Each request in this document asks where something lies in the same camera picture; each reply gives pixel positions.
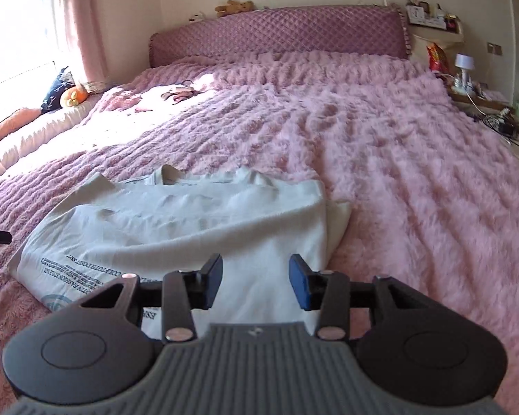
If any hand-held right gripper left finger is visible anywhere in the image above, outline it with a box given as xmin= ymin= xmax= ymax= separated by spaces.
xmin=80 ymin=253 xmax=224 ymax=342

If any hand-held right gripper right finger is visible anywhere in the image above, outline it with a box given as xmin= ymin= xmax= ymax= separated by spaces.
xmin=288 ymin=253 xmax=434 ymax=341

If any pale grey printed sweatshirt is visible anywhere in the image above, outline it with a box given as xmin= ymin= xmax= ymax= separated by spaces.
xmin=15 ymin=165 xmax=353 ymax=342

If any pink long plush pillow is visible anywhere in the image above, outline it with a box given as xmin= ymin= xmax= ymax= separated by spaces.
xmin=0 ymin=106 xmax=42 ymax=153

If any cream window seat cushion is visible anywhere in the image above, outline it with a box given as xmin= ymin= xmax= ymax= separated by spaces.
xmin=0 ymin=94 xmax=109 ymax=182

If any pink fluffy blanket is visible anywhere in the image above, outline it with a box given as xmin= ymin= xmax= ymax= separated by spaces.
xmin=0 ymin=49 xmax=519 ymax=357

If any dark blue patterned pillow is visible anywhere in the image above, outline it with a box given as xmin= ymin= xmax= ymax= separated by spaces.
xmin=40 ymin=67 xmax=77 ymax=112

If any orange plush toy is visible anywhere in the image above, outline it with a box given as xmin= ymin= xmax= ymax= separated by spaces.
xmin=60 ymin=84 xmax=90 ymax=109

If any small pink garment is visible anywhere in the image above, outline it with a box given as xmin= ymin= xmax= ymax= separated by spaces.
xmin=157 ymin=81 xmax=205 ymax=105

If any pink curtain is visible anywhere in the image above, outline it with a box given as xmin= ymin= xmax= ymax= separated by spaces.
xmin=52 ymin=0 xmax=110 ymax=94

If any purple quilted headboard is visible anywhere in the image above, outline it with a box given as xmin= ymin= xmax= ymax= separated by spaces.
xmin=149 ymin=8 xmax=414 ymax=71

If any wooden nightstand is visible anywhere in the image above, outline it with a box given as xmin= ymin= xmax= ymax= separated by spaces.
xmin=447 ymin=81 xmax=512 ymax=112

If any red snack bag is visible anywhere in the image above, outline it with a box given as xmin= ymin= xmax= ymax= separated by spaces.
xmin=427 ymin=42 xmax=449 ymax=74

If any white table lamp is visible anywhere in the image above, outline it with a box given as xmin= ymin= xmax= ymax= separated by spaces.
xmin=454 ymin=53 xmax=475 ymax=90

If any brown teddy bear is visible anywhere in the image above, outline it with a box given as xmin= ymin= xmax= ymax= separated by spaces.
xmin=215 ymin=0 xmax=256 ymax=18

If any cream corner shelf with trinkets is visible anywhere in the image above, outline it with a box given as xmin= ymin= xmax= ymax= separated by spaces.
xmin=403 ymin=0 xmax=465 ymax=45

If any tangle of black cables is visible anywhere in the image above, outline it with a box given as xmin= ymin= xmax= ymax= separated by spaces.
xmin=471 ymin=107 xmax=519 ymax=144

